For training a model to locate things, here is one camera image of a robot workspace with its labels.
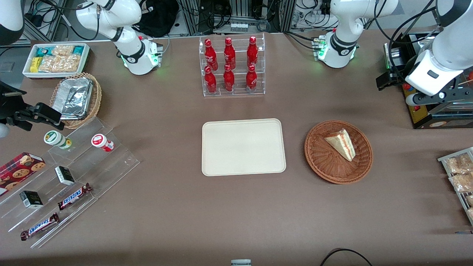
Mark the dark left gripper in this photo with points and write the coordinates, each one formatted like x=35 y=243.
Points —
x=407 y=67

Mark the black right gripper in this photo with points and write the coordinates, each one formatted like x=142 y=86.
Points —
x=8 y=102

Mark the triangle sandwich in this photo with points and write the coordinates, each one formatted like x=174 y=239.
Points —
x=342 y=144

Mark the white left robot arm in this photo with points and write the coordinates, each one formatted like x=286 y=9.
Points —
x=354 y=14

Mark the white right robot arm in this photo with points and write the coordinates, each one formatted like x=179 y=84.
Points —
x=111 y=14

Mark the light wicker basket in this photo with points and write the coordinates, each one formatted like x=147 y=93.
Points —
x=96 y=99

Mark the brown round wicker basket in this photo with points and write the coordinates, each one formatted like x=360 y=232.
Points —
x=325 y=166

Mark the grey tray with crackers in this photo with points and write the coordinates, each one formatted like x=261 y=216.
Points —
x=460 y=195

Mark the cream plastic tray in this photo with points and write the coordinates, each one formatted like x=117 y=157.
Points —
x=244 y=147

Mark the green capped white bottle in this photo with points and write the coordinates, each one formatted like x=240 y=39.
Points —
x=55 y=139

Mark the stacked aluminium foil trays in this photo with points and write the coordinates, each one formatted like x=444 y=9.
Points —
x=72 y=98

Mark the white rectangular snack bin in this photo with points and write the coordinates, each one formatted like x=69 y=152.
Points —
x=27 y=72

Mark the yellow snack pack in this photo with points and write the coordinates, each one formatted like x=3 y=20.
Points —
x=36 y=64

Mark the red cookie box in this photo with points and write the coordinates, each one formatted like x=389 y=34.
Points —
x=18 y=171

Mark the large clear cracker bag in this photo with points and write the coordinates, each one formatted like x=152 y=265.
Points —
x=61 y=63

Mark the black box machine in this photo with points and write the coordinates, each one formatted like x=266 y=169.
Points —
x=443 y=119

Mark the small black box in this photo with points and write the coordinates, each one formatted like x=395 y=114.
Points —
x=64 y=175
x=31 y=199

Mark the teal snack pack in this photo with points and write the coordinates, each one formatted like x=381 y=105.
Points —
x=78 y=50
x=43 y=51

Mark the red capped white bottle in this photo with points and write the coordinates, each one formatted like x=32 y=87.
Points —
x=101 y=142

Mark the small clear cracker bag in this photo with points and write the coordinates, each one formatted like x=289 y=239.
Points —
x=63 y=50

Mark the snickers chocolate bar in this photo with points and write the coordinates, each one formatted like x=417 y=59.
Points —
x=38 y=226
x=74 y=197

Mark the clear acrylic stepped shelf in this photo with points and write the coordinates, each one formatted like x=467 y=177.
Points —
x=111 y=166

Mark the red cola bottle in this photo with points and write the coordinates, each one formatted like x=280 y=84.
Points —
x=252 y=51
x=210 y=81
x=229 y=79
x=251 y=79
x=211 y=55
x=229 y=53

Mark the clear acrylic bottle rack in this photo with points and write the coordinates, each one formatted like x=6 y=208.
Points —
x=238 y=51

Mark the black bag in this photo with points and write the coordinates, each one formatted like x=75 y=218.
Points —
x=159 y=18

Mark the white power strip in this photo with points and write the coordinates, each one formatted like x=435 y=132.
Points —
x=239 y=26

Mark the grey device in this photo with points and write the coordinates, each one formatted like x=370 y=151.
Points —
x=241 y=262

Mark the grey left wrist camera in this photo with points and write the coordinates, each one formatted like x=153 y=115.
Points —
x=411 y=99

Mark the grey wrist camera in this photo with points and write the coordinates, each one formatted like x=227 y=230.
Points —
x=3 y=130
x=411 y=99

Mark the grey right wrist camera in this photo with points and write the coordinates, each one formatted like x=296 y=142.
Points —
x=3 y=130

